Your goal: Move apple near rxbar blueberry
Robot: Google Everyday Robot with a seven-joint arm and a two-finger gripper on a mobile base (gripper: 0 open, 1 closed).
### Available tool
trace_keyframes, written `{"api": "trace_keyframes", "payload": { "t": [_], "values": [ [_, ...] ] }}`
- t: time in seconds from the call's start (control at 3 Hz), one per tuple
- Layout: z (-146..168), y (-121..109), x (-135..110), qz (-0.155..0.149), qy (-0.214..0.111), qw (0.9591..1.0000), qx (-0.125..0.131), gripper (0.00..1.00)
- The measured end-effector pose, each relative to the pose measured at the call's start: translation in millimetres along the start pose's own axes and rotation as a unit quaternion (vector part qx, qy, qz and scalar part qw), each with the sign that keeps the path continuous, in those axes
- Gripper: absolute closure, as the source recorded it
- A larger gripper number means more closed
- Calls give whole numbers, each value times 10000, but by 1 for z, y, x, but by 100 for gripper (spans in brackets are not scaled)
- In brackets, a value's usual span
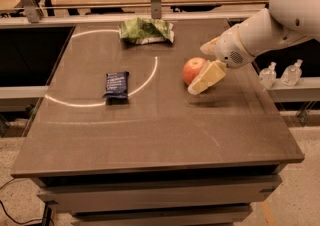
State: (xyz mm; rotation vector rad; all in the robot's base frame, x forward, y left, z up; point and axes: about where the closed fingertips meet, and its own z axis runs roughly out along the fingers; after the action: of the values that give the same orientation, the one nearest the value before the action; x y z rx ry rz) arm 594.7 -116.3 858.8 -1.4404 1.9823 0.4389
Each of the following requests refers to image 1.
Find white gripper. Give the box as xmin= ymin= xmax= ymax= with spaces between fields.
xmin=187 ymin=24 xmax=254 ymax=95

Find red apple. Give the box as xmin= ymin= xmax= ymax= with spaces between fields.
xmin=182 ymin=57 xmax=206 ymax=85

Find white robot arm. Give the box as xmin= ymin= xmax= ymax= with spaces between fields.
xmin=188 ymin=0 xmax=320 ymax=95

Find blue rxbar wrapper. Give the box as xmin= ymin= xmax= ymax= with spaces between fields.
xmin=103 ymin=71 xmax=129 ymax=99

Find clear plastic bottle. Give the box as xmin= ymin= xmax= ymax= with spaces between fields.
xmin=280 ymin=59 xmax=303 ymax=86
xmin=259 ymin=62 xmax=276 ymax=89

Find green chip bag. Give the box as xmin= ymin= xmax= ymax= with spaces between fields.
xmin=119 ymin=17 xmax=174 ymax=45

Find grey cabinet drawers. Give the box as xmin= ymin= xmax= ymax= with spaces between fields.
xmin=30 ymin=161 xmax=285 ymax=226

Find grey metal rail bracket left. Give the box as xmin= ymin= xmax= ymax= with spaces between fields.
xmin=20 ymin=0 xmax=42 ymax=23

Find black floor cable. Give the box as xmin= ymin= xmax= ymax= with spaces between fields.
xmin=0 ymin=178 xmax=46 ymax=226

